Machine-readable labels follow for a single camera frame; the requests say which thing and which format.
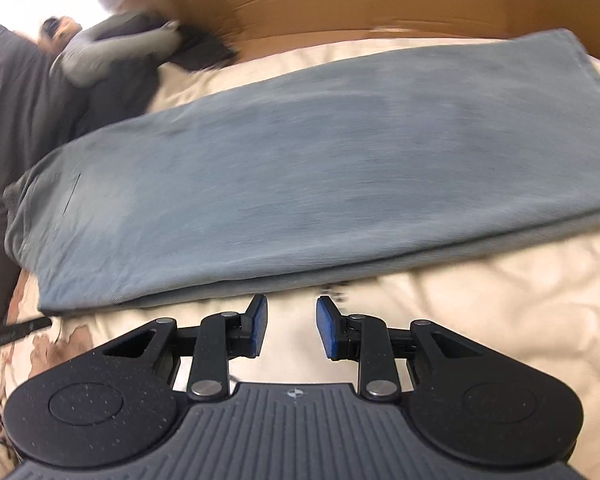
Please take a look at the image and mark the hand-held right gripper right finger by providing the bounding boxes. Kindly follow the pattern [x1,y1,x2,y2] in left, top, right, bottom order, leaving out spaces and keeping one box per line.
[315,295,487,402]

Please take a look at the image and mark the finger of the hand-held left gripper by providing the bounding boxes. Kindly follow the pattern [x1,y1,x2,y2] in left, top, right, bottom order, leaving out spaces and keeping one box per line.
[0,316,53,356]

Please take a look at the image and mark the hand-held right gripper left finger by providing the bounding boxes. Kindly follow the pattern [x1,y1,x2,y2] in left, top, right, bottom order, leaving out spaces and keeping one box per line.
[101,293,271,402]

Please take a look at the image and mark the light blue jeans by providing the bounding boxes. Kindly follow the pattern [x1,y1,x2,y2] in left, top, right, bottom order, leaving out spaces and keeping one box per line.
[3,29,600,317]

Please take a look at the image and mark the cream bear print bed sheet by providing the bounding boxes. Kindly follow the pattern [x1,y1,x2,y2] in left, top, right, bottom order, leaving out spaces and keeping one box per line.
[0,35,600,480]

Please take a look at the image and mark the dark grey duvet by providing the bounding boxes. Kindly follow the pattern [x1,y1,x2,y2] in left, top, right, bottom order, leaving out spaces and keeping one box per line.
[0,19,93,333]

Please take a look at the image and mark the grey neck pillow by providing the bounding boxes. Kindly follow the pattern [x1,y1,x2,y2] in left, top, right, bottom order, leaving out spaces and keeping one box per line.
[50,14,181,88]

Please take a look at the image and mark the brown teddy bear toy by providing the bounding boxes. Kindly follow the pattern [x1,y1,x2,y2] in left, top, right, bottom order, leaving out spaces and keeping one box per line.
[39,15,85,56]

